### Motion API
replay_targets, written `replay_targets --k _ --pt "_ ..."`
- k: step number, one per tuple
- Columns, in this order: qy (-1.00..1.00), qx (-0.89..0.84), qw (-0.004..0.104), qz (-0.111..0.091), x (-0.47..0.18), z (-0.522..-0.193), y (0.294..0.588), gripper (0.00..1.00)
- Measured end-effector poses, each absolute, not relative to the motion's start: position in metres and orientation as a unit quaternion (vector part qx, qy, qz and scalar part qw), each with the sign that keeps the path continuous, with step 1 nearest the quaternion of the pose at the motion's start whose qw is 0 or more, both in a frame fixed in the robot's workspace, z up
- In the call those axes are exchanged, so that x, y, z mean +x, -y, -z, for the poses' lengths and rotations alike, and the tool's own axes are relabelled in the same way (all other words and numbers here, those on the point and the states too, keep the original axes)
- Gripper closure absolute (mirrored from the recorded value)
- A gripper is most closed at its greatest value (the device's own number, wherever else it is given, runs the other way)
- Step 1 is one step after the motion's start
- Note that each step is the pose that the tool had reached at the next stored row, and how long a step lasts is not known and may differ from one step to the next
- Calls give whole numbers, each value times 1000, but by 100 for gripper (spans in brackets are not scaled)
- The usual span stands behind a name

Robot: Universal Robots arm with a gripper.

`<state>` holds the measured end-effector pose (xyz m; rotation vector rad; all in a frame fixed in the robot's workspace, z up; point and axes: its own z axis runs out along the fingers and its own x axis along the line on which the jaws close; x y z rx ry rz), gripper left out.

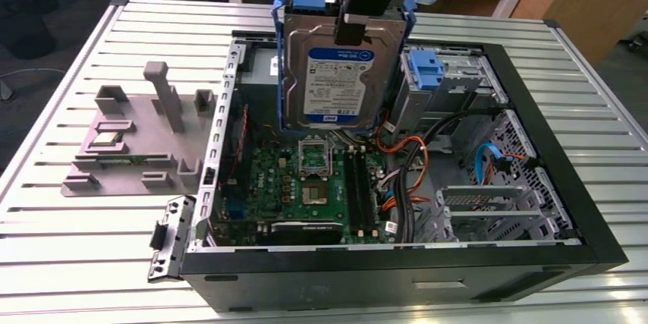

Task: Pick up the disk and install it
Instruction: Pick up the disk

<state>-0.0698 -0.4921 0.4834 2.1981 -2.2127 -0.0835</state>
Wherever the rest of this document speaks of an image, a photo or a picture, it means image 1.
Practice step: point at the silver CPU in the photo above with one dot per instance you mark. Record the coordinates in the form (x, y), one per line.
(107, 139)

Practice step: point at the hard disk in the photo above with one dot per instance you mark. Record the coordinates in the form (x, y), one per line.
(334, 85)

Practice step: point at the black RAM slot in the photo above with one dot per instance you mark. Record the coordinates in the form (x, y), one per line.
(354, 195)
(348, 187)
(362, 187)
(368, 195)

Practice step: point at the grey drive cage blue latch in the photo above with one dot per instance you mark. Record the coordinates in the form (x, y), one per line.
(430, 104)

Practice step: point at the grey metal disk bay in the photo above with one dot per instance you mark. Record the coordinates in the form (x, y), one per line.
(486, 210)

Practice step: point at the black office chair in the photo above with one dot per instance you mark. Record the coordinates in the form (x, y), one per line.
(26, 16)

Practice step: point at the grey parts rack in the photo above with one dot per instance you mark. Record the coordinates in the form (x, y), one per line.
(136, 138)

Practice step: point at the CPU socket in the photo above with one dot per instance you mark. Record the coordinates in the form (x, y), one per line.
(319, 194)

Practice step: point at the grey power supply unit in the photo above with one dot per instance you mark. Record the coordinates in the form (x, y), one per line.
(260, 66)

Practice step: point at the green motherboard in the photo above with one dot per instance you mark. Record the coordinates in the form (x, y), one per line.
(274, 172)

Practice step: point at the green RAM stick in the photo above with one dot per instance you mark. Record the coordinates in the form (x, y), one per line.
(122, 160)

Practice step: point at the black graphics card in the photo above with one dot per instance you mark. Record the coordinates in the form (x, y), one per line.
(304, 227)

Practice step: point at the black PC case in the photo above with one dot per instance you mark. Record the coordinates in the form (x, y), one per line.
(455, 271)

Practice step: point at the hinged grey metal bracket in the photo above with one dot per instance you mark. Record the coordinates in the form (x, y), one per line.
(175, 233)

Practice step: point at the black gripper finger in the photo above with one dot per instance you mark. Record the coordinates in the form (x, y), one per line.
(350, 33)

